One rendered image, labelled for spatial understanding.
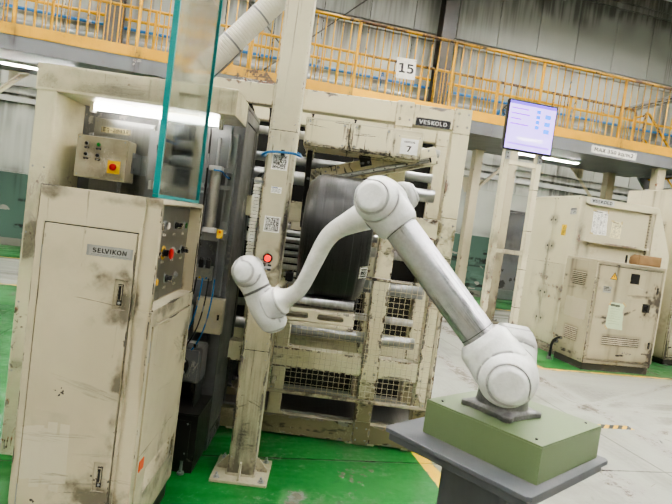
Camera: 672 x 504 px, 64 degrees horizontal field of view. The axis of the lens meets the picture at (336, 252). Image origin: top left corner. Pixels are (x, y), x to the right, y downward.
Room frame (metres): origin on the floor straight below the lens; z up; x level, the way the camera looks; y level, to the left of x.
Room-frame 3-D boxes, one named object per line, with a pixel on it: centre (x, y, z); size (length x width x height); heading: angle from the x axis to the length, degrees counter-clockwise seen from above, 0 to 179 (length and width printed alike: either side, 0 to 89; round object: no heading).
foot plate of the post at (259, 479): (2.59, 0.31, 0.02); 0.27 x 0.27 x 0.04; 1
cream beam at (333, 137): (2.91, -0.06, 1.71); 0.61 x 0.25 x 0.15; 91
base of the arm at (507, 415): (1.68, -0.59, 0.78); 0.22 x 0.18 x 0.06; 127
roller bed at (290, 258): (2.99, 0.28, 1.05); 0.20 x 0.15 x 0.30; 91
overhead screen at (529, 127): (6.12, -1.95, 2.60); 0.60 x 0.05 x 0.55; 102
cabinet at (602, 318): (6.37, -3.27, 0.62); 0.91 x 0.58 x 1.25; 102
